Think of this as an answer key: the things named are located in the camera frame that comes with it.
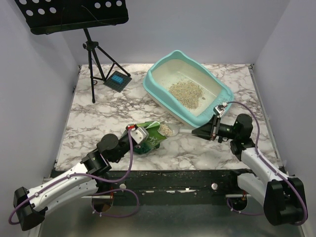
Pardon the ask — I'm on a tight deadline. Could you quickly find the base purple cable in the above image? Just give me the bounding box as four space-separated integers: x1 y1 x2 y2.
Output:
92 189 140 218
226 197 266 216

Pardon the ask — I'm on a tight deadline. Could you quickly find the litter pile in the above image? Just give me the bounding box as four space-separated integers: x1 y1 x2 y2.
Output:
168 81 203 109

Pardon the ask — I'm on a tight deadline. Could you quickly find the dark lego baseplate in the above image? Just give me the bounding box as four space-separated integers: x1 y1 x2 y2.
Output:
104 71 132 92

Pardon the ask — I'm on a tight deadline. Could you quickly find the black music stand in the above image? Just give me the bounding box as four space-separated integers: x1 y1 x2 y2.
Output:
15 0 130 103

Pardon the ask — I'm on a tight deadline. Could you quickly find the teal white litter box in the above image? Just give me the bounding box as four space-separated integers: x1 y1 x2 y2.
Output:
143 50 235 128

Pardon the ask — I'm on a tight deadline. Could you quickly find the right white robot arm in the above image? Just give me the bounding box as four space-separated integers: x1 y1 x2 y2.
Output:
192 114 308 226

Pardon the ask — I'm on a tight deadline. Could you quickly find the green litter bag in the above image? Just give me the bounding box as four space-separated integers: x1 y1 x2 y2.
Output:
134 121 167 155

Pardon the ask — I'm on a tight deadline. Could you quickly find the clear plastic scoop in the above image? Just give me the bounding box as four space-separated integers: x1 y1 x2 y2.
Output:
158 123 193 137

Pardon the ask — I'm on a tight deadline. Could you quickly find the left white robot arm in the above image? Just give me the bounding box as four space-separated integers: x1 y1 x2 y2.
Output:
8 129 143 231

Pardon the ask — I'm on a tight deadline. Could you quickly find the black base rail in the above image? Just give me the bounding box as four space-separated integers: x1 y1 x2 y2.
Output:
96 169 249 206

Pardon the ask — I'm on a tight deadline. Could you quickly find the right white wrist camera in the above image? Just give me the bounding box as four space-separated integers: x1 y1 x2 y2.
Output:
213 102 228 118

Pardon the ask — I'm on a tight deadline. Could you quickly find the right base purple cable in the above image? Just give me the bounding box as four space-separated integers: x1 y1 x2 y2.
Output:
226 197 266 216

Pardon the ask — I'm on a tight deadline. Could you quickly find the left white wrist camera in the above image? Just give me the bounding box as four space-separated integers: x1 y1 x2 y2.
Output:
126 124 149 144

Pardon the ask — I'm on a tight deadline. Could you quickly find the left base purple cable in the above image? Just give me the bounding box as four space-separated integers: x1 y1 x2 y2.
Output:
92 189 140 218

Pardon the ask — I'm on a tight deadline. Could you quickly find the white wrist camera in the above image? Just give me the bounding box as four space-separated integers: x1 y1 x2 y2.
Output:
126 124 149 144
213 102 228 118

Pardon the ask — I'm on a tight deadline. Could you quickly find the blue lego brick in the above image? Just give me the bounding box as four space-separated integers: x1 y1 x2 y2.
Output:
111 75 124 84

